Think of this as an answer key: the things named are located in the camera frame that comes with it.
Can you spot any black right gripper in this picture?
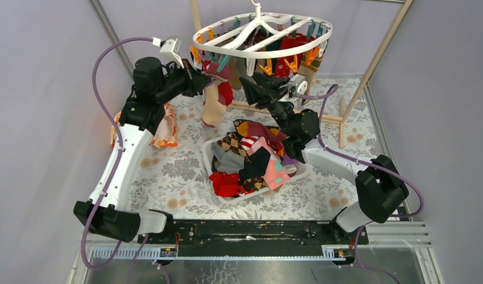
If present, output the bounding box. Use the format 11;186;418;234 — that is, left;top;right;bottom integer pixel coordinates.
239;69;294;137

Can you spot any large red sock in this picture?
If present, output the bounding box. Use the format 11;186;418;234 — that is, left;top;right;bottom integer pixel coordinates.
218;82;234;107

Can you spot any beige sock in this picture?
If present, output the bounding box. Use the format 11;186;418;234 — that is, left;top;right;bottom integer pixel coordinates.
201;60;230;128

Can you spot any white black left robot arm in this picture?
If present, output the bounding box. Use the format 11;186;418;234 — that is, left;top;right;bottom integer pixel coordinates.
73;57;211;243

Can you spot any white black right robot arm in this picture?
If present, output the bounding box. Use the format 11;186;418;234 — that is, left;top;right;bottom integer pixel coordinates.
239;73;409;244

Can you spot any white oval clip hanger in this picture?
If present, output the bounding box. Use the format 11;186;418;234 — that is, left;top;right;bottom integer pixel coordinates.
192;1;333;59

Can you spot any red patterned hanging sock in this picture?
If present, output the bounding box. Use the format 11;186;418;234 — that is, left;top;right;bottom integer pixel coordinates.
273;35;302;78

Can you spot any olive striped hanging sock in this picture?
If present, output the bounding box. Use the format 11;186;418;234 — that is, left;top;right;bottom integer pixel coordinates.
297;49;326;80

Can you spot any floral orange fabric bag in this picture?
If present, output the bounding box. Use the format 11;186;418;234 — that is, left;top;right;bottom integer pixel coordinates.
111;101;177;154

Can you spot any brown argyle sock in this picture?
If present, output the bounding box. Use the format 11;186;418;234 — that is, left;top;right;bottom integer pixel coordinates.
216;132;248;159

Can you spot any orange clothespin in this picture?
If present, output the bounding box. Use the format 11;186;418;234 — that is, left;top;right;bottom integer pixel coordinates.
304;46;320;66

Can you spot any grey sock in basket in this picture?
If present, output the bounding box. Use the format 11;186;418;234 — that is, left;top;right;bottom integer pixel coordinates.
210;143;245;174

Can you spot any white laundry basket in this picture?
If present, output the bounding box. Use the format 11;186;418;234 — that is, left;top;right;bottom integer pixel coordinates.
202;119;310;204

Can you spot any small red crumpled sock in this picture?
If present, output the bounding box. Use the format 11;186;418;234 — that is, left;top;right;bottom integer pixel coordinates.
209;172;247;198

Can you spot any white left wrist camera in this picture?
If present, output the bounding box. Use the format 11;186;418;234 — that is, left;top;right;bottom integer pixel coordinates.
152;37;184;69

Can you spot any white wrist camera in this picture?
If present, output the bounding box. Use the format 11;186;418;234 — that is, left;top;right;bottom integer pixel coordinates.
288;74;308;98
152;37;184;69

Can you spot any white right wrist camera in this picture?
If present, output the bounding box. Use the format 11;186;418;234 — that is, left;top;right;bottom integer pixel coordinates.
288;74;308;98

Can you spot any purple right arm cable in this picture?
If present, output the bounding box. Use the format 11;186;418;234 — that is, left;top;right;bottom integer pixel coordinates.
296;83;425;220

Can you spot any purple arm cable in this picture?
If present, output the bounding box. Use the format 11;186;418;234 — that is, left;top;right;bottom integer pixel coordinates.
296;83;425;220
80;37;164;271

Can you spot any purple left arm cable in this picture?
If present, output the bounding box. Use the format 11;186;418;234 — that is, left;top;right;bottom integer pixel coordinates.
80;37;164;271

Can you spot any wooden hanger stand frame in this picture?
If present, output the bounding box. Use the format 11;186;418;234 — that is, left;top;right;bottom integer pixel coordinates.
190;1;412;149

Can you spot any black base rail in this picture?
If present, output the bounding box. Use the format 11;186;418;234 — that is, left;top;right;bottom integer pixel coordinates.
146;219;369;257

